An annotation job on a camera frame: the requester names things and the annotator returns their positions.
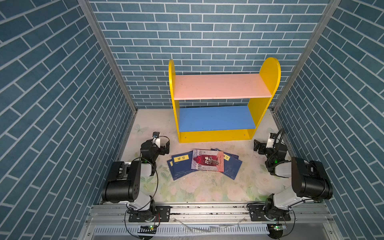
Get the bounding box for navy book paw print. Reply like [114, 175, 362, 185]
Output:
[172, 151, 196, 180]

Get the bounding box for pink red cover book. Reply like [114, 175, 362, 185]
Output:
[191, 149, 225, 173]

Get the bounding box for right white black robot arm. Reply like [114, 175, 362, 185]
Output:
[254, 139, 333, 221]

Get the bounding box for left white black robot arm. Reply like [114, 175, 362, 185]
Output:
[101, 137, 170, 223]

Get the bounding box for navy book bottom left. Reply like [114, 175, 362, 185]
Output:
[167, 160, 175, 180]

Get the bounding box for navy book under right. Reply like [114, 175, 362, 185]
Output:
[211, 148, 239, 161]

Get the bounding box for navy book top right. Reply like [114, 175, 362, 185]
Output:
[223, 154, 243, 180]

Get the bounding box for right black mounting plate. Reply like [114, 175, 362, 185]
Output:
[246, 204, 291, 222]

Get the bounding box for black mounting plate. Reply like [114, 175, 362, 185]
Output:
[246, 204, 291, 222]
[128, 205, 171, 223]

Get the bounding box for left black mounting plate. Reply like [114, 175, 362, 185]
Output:
[128, 205, 171, 223]

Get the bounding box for right green circuit board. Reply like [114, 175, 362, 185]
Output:
[267, 224, 284, 240]

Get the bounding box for green circuit board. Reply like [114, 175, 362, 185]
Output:
[138, 225, 158, 235]
[267, 224, 284, 240]

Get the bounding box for yellow pink blue bookshelf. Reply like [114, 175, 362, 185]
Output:
[169, 58, 282, 143]

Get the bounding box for left green circuit board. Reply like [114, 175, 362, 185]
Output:
[138, 225, 158, 235]

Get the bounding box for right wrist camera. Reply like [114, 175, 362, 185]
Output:
[266, 133, 278, 149]

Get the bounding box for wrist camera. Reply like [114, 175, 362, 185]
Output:
[152, 132, 161, 147]
[266, 133, 278, 149]

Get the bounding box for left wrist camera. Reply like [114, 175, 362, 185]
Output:
[152, 132, 161, 147]

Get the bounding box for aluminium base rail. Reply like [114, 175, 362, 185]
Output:
[80, 203, 342, 240]

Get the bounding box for white slotted cable duct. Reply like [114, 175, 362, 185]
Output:
[94, 224, 269, 237]

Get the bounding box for left aluminium corner post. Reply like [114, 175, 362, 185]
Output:
[78, 0, 137, 114]

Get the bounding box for aluminium corner post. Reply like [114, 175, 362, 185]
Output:
[78, 0, 137, 114]
[272, 0, 341, 115]

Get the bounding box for right aluminium corner post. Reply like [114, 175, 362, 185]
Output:
[272, 0, 341, 115]

